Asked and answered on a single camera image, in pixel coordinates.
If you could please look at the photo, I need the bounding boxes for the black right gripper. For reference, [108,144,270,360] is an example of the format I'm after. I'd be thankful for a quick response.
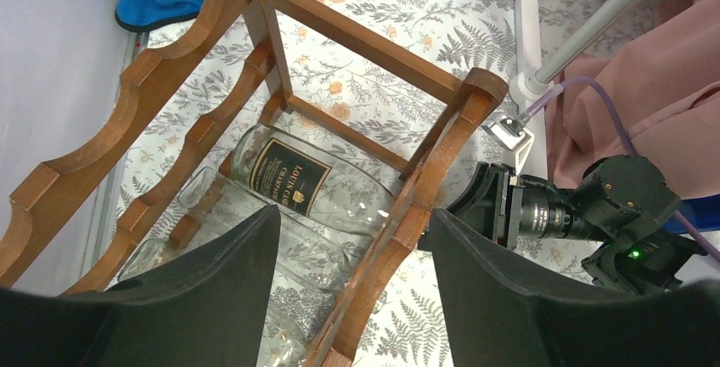
[417,162,574,251]

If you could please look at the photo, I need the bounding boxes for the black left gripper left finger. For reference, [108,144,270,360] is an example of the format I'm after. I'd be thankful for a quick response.
[1,205,281,366]

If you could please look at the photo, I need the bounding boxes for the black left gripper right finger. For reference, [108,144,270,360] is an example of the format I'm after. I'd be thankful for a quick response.
[429,208,719,366]

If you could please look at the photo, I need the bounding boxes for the brown wooden wine rack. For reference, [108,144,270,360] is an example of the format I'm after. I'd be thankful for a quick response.
[0,0,511,367]

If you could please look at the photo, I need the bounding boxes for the clear labelled square bottle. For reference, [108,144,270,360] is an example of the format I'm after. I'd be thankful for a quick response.
[106,239,306,366]

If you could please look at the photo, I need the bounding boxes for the clear slim glass bottle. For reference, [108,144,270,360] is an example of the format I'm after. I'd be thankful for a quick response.
[231,124,396,236]

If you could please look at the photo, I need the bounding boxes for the clear round glass bottle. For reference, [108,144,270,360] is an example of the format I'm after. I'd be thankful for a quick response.
[177,167,352,293]

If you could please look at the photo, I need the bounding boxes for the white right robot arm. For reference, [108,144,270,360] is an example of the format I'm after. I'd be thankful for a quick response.
[447,155,719,299]

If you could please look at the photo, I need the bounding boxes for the blue glass bottle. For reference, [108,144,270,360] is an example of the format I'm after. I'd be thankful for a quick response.
[681,195,720,233]

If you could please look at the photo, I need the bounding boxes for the floral patterned table mat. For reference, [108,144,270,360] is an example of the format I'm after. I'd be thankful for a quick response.
[104,0,665,367]

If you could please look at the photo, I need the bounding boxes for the pink shorts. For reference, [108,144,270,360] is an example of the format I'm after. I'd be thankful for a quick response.
[545,0,719,199]

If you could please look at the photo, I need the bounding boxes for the silver metal clothes pole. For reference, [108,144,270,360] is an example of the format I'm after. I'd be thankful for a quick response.
[534,0,640,84]

